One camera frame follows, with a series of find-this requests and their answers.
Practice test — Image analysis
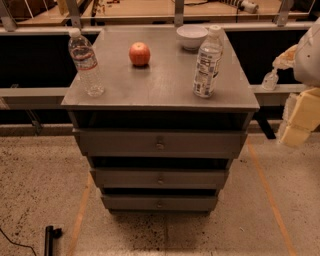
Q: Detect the grey drawer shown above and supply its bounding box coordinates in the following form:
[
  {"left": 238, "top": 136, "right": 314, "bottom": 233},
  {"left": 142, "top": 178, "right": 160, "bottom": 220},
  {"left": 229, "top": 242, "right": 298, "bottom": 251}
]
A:
[
  {"left": 101, "top": 195, "right": 217, "bottom": 212},
  {"left": 73, "top": 129, "right": 247, "bottom": 159},
  {"left": 91, "top": 168, "right": 227, "bottom": 189}
]

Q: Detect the top grey drawer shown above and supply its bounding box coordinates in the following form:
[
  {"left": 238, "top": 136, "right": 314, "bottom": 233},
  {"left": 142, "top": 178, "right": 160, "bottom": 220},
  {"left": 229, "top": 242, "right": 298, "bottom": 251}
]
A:
[{"left": 73, "top": 129, "right": 247, "bottom": 159}]

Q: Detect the red apple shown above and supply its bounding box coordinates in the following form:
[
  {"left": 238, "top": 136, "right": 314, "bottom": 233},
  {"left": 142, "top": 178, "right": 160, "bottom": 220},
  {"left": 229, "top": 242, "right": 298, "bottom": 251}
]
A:
[{"left": 129, "top": 42, "right": 151, "bottom": 66}]

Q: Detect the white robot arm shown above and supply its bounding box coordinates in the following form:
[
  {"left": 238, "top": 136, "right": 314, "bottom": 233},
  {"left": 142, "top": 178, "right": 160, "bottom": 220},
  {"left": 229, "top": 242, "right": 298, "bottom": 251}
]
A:
[{"left": 273, "top": 18, "right": 320, "bottom": 147}]

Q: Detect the grey drawer cabinet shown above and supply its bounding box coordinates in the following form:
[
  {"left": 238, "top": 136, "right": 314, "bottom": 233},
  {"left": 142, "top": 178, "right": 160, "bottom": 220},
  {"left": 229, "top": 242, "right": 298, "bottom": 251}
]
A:
[{"left": 62, "top": 26, "right": 259, "bottom": 199}]

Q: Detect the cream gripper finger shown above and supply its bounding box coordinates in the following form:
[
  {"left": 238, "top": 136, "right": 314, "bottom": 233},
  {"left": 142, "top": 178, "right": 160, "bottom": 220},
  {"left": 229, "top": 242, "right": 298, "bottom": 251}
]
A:
[{"left": 272, "top": 45, "right": 297, "bottom": 70}]

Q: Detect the white bowl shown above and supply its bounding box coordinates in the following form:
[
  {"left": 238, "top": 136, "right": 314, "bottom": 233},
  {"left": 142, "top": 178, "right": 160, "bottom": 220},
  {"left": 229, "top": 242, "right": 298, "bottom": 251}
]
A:
[{"left": 176, "top": 25, "right": 208, "bottom": 50}]

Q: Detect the bottom grey drawer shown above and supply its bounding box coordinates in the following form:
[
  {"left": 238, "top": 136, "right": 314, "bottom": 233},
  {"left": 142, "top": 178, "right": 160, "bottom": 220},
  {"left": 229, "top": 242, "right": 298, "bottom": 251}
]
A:
[{"left": 101, "top": 195, "right": 217, "bottom": 212}]

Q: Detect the grey metal railing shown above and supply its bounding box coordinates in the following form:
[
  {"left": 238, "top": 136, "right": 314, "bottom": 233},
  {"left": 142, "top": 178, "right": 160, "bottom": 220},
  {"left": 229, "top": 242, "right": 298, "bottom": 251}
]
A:
[{"left": 0, "top": 0, "right": 320, "bottom": 111}]

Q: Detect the black floor cable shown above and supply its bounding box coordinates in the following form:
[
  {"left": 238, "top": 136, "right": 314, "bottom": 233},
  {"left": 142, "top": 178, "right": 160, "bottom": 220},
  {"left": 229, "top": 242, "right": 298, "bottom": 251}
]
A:
[{"left": 0, "top": 228, "right": 38, "bottom": 256}]

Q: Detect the middle grey drawer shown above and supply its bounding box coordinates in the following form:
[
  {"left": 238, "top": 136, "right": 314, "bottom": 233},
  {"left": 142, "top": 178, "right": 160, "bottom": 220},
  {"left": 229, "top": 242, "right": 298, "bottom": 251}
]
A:
[{"left": 91, "top": 168, "right": 227, "bottom": 189}]

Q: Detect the blue label plastic bottle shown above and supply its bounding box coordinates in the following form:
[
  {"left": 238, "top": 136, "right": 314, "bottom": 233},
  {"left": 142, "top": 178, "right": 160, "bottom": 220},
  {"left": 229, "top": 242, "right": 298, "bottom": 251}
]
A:
[{"left": 193, "top": 25, "right": 224, "bottom": 98}]

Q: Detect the small sanitizer bottle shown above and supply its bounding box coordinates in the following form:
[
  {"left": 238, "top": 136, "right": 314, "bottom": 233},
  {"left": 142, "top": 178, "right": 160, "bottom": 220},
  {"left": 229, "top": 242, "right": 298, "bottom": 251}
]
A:
[{"left": 261, "top": 69, "right": 279, "bottom": 91}]

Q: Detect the white cylindrical tool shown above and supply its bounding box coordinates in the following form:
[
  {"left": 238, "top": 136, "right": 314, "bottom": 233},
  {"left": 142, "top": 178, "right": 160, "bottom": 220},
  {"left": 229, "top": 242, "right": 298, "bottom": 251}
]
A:
[{"left": 219, "top": 0, "right": 260, "bottom": 15}]

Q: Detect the black floor device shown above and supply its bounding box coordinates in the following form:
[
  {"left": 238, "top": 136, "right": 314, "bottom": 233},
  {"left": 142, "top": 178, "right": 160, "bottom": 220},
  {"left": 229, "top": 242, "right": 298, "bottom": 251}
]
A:
[{"left": 44, "top": 225, "right": 63, "bottom": 256}]

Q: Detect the red label water bottle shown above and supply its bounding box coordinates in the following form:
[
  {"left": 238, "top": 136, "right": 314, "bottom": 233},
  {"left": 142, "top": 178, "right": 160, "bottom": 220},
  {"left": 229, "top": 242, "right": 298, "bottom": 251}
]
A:
[{"left": 68, "top": 28, "right": 105, "bottom": 97}]

